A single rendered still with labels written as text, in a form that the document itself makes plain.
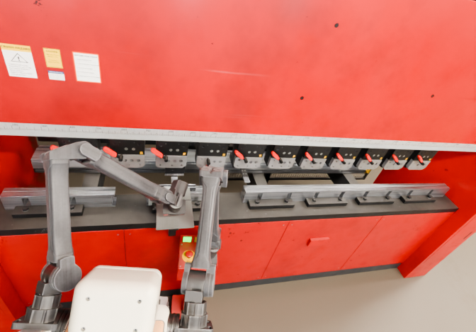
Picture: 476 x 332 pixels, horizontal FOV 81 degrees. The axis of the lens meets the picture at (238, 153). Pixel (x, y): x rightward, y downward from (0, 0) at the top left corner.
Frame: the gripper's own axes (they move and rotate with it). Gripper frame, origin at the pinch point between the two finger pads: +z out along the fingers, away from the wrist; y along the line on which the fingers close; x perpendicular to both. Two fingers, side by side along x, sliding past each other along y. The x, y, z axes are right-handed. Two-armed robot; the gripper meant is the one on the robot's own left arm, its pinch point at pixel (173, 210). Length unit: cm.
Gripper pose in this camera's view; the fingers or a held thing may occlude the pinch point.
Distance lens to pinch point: 144.3
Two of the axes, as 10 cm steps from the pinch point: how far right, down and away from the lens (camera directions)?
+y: -9.6, -0.2, -2.8
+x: 0.8, 9.3, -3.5
